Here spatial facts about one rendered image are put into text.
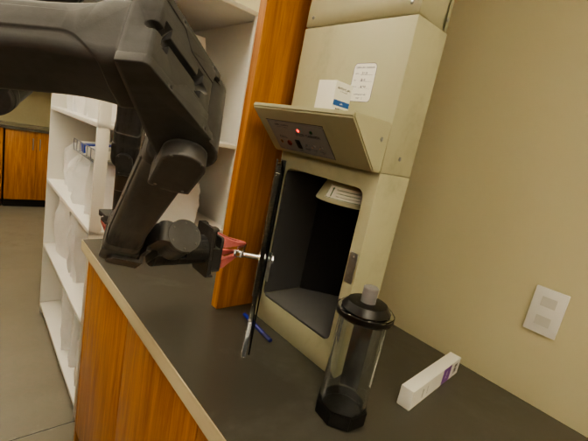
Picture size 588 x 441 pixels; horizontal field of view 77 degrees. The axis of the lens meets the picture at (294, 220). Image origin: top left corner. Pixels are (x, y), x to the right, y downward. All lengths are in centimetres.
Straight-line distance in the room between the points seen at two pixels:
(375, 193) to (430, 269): 49
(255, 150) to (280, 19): 33
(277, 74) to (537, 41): 65
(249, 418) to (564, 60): 105
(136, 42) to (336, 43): 68
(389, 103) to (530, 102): 45
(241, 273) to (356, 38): 67
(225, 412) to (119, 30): 64
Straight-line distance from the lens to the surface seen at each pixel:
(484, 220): 113
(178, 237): 64
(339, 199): 86
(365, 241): 79
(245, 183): 100
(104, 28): 31
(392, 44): 83
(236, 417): 76
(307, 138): 83
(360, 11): 91
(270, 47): 102
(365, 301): 70
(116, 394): 137
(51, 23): 33
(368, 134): 72
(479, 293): 115
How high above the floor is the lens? 144
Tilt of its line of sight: 12 degrees down
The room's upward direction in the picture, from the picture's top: 11 degrees clockwise
